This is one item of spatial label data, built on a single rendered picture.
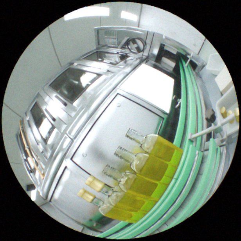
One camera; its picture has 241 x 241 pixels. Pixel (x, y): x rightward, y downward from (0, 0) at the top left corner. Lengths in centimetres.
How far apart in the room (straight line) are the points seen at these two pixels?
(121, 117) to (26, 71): 155
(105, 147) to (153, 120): 26
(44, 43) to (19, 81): 67
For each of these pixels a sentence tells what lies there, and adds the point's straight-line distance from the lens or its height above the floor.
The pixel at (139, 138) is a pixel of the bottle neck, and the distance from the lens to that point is 22.
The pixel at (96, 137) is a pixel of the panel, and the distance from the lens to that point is 36.
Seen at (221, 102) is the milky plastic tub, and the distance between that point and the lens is 45.
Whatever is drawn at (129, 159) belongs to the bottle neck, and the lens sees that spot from 21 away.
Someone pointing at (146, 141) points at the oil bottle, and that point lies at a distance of 21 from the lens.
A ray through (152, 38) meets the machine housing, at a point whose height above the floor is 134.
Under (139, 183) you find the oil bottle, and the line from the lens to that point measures 21.
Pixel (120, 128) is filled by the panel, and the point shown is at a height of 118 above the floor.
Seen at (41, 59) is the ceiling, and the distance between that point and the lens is 163.
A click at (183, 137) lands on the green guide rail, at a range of 37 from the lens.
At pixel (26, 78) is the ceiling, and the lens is 161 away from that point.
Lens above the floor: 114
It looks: 9 degrees up
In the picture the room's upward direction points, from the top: 60 degrees counter-clockwise
